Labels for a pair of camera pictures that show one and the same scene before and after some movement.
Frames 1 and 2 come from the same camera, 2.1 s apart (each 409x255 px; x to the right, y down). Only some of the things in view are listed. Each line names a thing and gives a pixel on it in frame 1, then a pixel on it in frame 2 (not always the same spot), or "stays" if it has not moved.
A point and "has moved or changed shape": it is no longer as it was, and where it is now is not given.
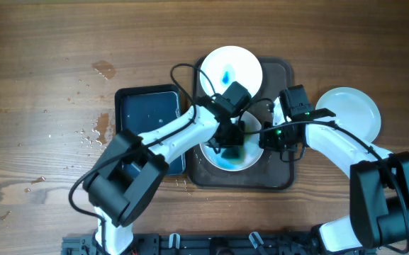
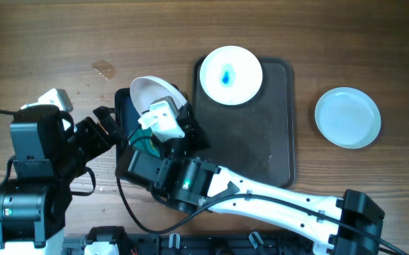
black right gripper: (273, 138) to (193, 129)
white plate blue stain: (251, 139) to (145, 91)
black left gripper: (242, 136) to (101, 139)
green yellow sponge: (236, 154) has moved or changed shape
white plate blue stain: (228, 64) stays
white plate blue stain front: (353, 110) stays
